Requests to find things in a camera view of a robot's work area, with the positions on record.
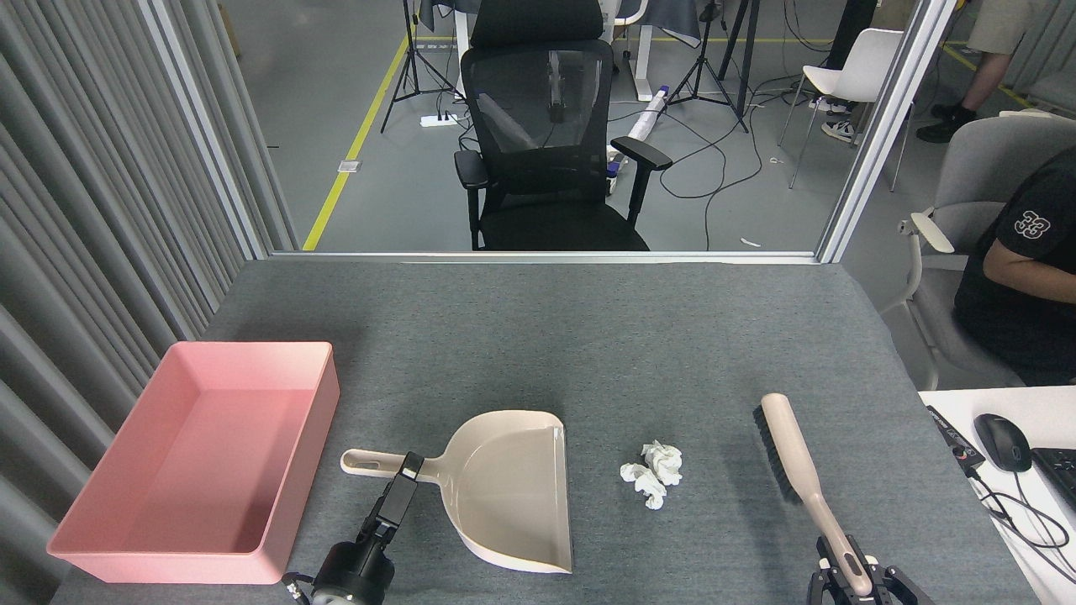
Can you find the black tripod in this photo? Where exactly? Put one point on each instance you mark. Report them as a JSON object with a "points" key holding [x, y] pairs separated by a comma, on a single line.
{"points": [[704, 50], [412, 59]]}

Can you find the white paper ball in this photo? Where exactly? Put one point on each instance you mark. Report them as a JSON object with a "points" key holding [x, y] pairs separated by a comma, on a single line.
{"points": [[664, 462], [646, 486]]}

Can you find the silver table rail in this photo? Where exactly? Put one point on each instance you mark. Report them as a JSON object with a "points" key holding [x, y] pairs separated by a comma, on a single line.
{"points": [[538, 256]]}

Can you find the white power strip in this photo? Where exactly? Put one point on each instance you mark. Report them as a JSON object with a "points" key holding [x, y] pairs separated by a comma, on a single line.
{"points": [[439, 121]]}

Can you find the grey upholstered armchair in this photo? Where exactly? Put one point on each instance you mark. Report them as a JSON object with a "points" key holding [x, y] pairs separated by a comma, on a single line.
{"points": [[975, 168]]}

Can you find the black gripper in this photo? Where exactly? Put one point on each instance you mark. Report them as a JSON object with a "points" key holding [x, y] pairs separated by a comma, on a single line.
{"points": [[353, 576]]}

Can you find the beige brush with black bristles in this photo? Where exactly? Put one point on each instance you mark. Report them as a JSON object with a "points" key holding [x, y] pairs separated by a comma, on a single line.
{"points": [[790, 445]]}

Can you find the person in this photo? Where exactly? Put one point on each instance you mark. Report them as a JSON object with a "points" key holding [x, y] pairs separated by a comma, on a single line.
{"points": [[849, 34], [1000, 25], [1017, 328]]}

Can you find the white roll with blue caps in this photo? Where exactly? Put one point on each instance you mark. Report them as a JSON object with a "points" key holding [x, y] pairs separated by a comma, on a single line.
{"points": [[646, 118]]}

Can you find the beige plastic dustpan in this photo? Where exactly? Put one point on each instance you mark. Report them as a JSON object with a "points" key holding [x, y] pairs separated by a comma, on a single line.
{"points": [[513, 496]]}

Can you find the black mesh office chair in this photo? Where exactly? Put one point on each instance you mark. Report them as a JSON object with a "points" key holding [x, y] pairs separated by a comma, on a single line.
{"points": [[538, 109]]}

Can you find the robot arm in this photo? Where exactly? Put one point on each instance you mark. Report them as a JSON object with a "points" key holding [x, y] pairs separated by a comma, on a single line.
{"points": [[318, 598]]}

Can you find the person's forearm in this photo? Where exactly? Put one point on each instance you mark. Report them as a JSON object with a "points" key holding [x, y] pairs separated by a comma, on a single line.
{"points": [[1034, 277]]}

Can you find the black controller with red button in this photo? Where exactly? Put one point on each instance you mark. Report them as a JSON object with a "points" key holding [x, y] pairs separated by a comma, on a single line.
{"points": [[954, 437]]}

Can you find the white side table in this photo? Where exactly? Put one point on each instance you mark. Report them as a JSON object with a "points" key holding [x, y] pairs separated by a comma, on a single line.
{"points": [[1042, 546]]}

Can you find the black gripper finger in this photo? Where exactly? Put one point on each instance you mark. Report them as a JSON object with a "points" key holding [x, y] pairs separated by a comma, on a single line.
{"points": [[895, 592], [822, 588]]}

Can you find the black keyboard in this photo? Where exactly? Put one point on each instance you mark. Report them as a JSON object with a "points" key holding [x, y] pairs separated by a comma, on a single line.
{"points": [[1061, 475]]}

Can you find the silver post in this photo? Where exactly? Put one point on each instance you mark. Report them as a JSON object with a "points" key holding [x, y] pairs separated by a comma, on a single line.
{"points": [[202, 126], [883, 134]]}

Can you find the grey pleated curtain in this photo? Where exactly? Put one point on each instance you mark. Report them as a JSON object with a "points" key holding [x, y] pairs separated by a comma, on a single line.
{"points": [[84, 168]]}

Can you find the white plastic chair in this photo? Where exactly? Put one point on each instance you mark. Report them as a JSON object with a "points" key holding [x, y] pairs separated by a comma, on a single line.
{"points": [[857, 71]]}

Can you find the pink plastic bin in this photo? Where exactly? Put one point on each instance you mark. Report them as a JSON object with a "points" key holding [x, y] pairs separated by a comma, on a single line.
{"points": [[210, 437]]}

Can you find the black computer mouse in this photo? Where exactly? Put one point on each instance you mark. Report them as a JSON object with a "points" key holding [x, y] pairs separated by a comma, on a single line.
{"points": [[1002, 441]]}

